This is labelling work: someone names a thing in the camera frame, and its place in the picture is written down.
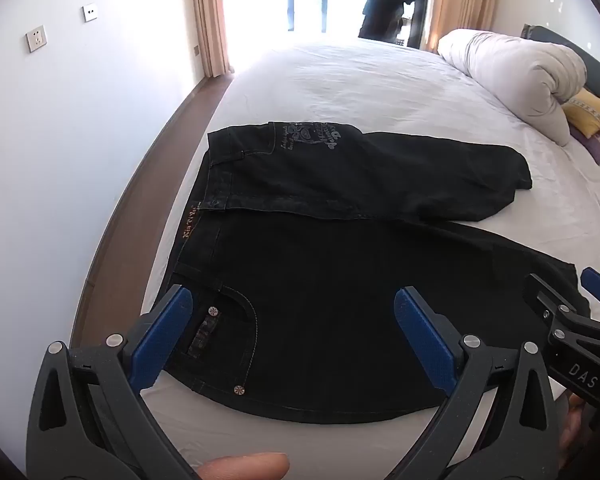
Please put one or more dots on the black denim pants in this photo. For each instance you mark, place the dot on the black denim pants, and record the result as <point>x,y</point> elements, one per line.
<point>330,285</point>

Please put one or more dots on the white wall socket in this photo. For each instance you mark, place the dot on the white wall socket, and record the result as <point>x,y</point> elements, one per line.
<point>37,38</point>

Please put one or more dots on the rolled white duvet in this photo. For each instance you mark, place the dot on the rolled white duvet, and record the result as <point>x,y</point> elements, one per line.
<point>510,75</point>

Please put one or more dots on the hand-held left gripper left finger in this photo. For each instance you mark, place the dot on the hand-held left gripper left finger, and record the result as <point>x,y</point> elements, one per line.
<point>165,335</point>

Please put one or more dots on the bed with white sheet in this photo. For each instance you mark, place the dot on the bed with white sheet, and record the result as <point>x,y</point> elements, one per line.
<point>355,85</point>

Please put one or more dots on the yellow pillow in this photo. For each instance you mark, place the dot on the yellow pillow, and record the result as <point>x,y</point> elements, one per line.
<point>590,110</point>

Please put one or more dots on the white wall switch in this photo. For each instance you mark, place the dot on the white wall switch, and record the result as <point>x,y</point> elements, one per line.
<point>91,13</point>

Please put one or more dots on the person's right hand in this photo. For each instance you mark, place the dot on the person's right hand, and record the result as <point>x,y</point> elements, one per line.
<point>572,425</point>

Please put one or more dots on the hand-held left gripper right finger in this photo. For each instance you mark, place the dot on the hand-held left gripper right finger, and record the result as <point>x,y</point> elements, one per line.
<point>425,340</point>

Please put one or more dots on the person's left hand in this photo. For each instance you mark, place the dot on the person's left hand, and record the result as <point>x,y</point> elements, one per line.
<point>245,466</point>

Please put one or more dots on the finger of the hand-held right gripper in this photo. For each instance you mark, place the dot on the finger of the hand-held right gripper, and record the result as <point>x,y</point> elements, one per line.
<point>550,300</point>
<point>597,285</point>

